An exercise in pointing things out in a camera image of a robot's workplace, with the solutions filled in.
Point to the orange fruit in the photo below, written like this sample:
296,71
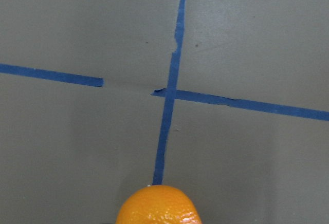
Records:
158,204

